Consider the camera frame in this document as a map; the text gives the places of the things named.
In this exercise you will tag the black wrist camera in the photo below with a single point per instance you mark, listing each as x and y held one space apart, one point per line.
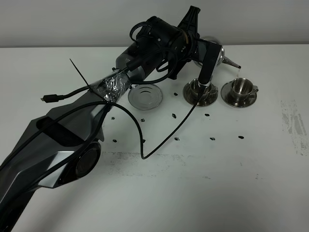
208 53

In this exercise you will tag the right stainless steel saucer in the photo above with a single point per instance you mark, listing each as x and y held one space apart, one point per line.
228 99

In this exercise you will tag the stainless steel teapot trivet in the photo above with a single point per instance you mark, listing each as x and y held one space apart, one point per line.
145 97

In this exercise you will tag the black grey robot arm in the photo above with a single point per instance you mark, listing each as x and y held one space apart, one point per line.
64 145

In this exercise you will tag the right stainless steel teacup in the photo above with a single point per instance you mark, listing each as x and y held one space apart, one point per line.
242 88

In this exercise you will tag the black zip tie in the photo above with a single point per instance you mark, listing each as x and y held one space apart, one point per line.
80 73

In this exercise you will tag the stainless steel saucer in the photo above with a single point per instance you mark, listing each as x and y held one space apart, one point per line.
200 103
228 99

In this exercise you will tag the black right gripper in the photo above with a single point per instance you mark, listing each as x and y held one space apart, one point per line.
181 41

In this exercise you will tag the stainless steel teacup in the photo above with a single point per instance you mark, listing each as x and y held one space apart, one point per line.
242 88
207 93

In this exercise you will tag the left stainless steel teacup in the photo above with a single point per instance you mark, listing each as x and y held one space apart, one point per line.
207 93

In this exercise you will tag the left stainless steel saucer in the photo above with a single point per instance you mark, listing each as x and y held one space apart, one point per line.
200 103

